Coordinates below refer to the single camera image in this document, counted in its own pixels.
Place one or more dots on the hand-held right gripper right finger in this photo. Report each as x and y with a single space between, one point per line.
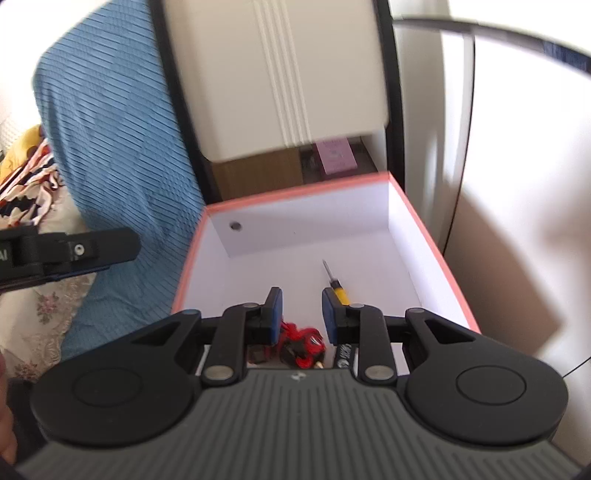
328 314

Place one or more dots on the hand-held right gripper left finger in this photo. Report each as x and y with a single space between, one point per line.
273 314

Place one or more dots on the yellow plush item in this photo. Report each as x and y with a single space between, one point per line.
25 145

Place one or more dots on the red and black toy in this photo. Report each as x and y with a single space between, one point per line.
307 344

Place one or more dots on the pink cardboard box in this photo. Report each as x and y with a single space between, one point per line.
429 240

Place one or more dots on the small pink box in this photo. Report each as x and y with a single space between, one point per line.
337 157

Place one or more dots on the blue quilted sofa cover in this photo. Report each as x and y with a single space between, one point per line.
115 138

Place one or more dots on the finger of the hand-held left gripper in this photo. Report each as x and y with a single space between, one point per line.
83 251

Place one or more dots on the red white navy printed blanket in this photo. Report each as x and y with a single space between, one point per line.
27 184

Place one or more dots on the beige floral lace sheet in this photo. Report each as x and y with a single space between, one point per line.
46 318

